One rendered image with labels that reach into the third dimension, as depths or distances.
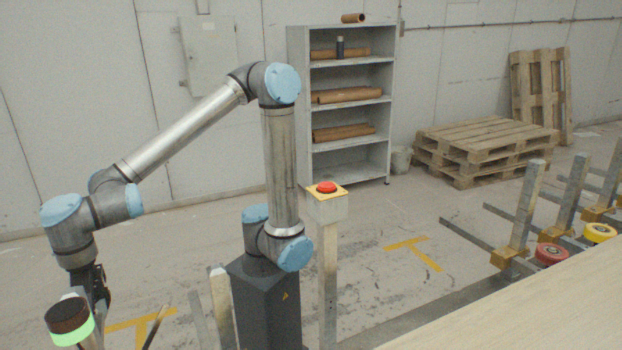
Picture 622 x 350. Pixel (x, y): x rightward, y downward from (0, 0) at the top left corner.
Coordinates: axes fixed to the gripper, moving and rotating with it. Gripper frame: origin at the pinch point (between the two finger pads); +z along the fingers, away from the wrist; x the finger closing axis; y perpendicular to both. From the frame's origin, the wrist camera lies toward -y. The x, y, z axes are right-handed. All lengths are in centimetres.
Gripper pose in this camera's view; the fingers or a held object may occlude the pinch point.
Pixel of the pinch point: (99, 322)
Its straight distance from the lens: 117.9
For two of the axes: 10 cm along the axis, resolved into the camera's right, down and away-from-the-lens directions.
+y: -4.1, -3.8, 8.3
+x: -9.1, 2.0, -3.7
